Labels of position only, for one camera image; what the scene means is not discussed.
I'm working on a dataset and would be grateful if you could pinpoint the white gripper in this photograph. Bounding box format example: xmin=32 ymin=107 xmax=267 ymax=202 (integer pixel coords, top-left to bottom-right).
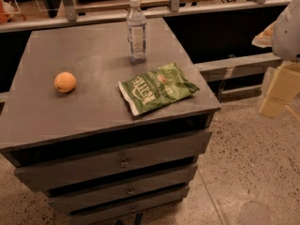
xmin=252 ymin=0 xmax=300 ymax=118

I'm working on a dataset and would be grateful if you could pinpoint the green jalapeno chip bag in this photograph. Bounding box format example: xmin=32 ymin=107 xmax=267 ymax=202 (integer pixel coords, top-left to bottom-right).
xmin=118 ymin=63 xmax=200 ymax=116

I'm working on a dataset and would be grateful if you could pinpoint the clear plastic water bottle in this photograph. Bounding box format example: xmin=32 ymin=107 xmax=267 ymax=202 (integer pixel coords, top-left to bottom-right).
xmin=127 ymin=0 xmax=146 ymax=64

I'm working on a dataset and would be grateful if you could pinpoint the middle grey drawer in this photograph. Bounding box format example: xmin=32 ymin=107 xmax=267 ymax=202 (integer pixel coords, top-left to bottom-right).
xmin=48 ymin=160 xmax=197 ymax=214

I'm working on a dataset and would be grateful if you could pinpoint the grey drawer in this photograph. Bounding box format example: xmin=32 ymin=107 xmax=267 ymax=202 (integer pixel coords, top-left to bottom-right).
xmin=14 ymin=128 xmax=212 ymax=192
xmin=69 ymin=185 xmax=189 ymax=225
xmin=48 ymin=160 xmax=197 ymax=214

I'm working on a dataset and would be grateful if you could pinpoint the grey drawer cabinet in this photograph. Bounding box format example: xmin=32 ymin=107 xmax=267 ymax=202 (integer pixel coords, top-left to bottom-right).
xmin=0 ymin=17 xmax=222 ymax=225

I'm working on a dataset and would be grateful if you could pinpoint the orange fruit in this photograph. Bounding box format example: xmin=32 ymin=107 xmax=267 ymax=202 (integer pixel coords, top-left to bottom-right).
xmin=54 ymin=72 xmax=77 ymax=93

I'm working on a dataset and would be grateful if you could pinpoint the bottom grey drawer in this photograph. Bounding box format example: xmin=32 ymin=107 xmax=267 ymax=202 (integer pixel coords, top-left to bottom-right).
xmin=69 ymin=185 xmax=189 ymax=225

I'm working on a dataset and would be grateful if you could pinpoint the top grey drawer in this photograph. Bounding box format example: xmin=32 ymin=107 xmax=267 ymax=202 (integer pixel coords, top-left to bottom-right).
xmin=14 ymin=128 xmax=212 ymax=192

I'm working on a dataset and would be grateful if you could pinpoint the metal shelf rail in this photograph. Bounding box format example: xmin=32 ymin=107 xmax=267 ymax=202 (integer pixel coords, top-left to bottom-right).
xmin=0 ymin=0 xmax=292 ymax=33

